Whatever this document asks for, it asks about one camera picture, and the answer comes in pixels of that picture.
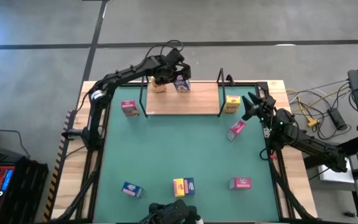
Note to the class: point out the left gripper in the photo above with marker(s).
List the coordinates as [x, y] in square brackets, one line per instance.
[166, 71]

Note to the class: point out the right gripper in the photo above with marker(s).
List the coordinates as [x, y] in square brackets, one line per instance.
[266, 109]

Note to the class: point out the blue Frosted Flakes cereal box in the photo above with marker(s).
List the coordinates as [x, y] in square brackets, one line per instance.
[132, 189]
[189, 186]
[182, 85]

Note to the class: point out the yellow Corn Pops cereal box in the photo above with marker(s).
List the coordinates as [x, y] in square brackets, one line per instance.
[232, 104]
[179, 187]
[158, 88]

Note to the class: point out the magenta Raisin Bran cereal box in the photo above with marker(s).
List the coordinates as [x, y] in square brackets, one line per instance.
[130, 108]
[236, 129]
[241, 183]

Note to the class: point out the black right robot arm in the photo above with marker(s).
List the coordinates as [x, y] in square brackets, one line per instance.
[315, 149]

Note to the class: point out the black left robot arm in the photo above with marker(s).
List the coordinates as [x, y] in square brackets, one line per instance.
[120, 74]

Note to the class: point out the wooden shelf board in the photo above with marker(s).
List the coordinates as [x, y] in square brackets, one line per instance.
[191, 102]

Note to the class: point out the black table clamp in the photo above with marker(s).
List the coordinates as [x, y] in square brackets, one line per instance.
[229, 79]

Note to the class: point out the teal table mat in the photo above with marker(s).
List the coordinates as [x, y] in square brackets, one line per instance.
[182, 149]

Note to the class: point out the black power brick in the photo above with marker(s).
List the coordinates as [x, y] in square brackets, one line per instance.
[337, 119]

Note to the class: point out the white board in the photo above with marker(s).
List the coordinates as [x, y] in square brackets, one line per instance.
[337, 175]

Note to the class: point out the black slanted beam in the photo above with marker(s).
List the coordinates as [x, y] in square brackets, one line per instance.
[357, 146]

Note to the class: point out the small black floor object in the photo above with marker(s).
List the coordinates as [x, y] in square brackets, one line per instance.
[350, 214]

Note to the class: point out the yellow black hazard tape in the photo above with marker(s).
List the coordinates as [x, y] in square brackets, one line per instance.
[55, 177]

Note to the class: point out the red black equipment case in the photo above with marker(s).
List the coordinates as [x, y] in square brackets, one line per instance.
[14, 193]

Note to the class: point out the black metal table frame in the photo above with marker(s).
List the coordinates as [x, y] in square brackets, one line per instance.
[262, 87]

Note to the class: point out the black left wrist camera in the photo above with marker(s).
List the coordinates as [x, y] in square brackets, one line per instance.
[175, 56]

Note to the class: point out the black metal shelf frame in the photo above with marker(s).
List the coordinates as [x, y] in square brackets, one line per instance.
[222, 93]
[140, 95]

